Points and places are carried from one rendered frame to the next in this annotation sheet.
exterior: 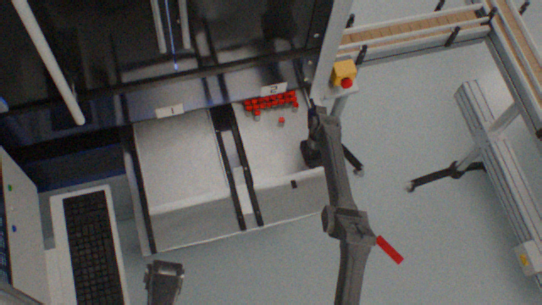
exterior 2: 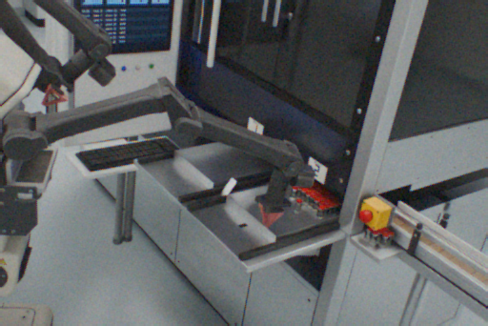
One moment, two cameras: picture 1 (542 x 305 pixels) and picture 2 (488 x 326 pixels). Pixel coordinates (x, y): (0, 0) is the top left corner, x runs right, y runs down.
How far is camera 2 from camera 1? 1.77 m
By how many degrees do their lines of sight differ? 58
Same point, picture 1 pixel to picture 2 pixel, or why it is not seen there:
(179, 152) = (232, 165)
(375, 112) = not seen: outside the picture
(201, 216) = (182, 180)
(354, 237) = (163, 82)
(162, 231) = (158, 165)
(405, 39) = (472, 274)
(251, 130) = not seen: hidden behind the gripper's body
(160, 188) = (195, 160)
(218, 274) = not seen: outside the picture
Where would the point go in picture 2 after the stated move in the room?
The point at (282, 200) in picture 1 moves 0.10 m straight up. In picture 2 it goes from (222, 220) to (226, 193)
